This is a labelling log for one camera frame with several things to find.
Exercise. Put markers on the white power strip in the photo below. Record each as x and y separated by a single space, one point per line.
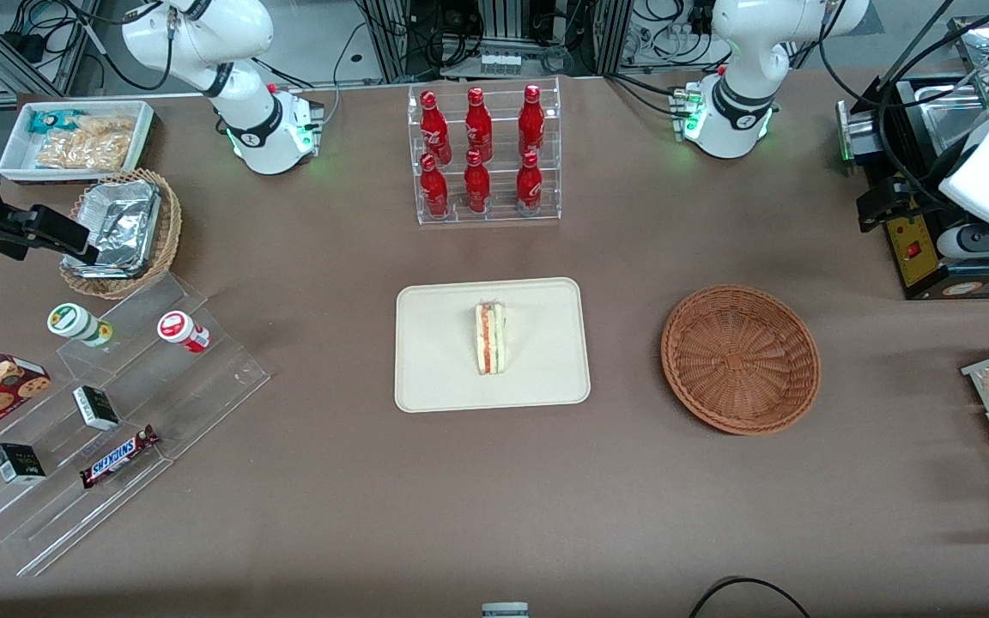
500 63

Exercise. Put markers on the cream rectangular serving tray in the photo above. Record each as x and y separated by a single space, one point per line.
434 352

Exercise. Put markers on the black tray sealing machine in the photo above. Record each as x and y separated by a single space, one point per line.
915 257

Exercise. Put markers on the grey device at table edge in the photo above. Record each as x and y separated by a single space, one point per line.
505 610

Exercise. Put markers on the clear bag of chips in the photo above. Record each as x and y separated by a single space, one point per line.
108 125
82 153

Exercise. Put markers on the small black box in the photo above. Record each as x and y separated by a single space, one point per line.
95 408
18 463

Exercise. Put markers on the clear acrylic bottle rack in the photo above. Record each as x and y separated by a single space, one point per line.
499 210

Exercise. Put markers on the light tan wicker basket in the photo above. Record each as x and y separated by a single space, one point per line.
170 227

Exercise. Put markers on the triangular sandwich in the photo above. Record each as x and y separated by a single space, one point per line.
491 339

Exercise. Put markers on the Snickers chocolate bar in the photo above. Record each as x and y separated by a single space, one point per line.
117 457

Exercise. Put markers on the green lidded white cup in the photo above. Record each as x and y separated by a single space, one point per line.
72 322

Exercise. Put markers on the stack of foil containers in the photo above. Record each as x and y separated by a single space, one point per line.
121 227

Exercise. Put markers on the shiny metal tray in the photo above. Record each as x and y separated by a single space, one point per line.
975 39

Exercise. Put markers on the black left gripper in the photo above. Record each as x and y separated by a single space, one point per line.
913 184

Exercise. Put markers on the aluminium profile frame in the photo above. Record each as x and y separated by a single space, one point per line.
391 39

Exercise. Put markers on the brown round wicker basket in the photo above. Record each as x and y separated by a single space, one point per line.
739 360

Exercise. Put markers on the white rectangular snack bin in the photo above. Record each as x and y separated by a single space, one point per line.
18 154

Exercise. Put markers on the red lidded white cup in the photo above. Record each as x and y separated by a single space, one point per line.
178 329

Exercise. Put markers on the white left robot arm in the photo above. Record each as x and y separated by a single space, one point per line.
739 103

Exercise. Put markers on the clear acrylic stepped shelf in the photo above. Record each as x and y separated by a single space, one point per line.
194 390

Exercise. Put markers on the red soda bottle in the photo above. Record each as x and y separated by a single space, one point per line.
478 127
476 187
531 122
433 190
433 127
529 185

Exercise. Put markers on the teal snack packet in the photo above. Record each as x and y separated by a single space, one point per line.
50 120

